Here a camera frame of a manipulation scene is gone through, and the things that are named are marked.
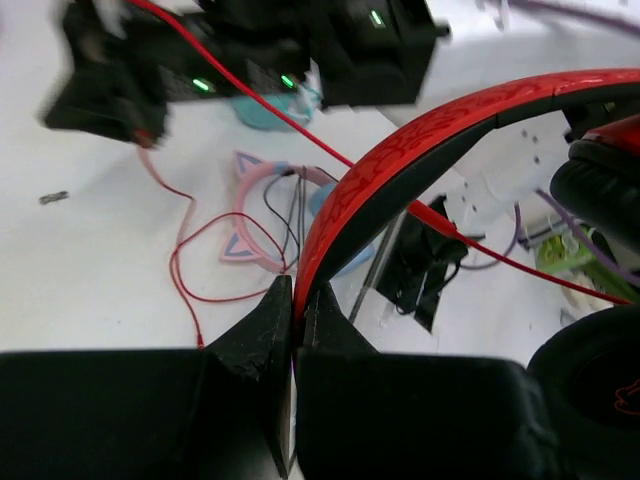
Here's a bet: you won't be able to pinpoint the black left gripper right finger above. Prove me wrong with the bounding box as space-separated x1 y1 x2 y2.
295 286 558 479

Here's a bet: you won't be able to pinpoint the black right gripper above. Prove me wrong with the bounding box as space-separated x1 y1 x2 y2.
41 1 450 146

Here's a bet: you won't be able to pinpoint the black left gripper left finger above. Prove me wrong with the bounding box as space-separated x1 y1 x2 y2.
1 276 292 479

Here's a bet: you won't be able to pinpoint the red black headphones with cable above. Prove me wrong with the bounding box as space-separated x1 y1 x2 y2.
124 0 640 480

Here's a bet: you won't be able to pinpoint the pink blue cat ear headphones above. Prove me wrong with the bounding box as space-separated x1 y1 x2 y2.
218 150 374 279

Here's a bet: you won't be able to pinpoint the teal cat ear headphones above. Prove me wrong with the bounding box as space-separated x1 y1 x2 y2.
230 87 321 132

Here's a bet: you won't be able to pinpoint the small grey screw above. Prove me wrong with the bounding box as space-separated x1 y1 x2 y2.
39 191 69 205

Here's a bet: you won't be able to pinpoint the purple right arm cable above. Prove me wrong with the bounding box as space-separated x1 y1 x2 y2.
459 0 640 289

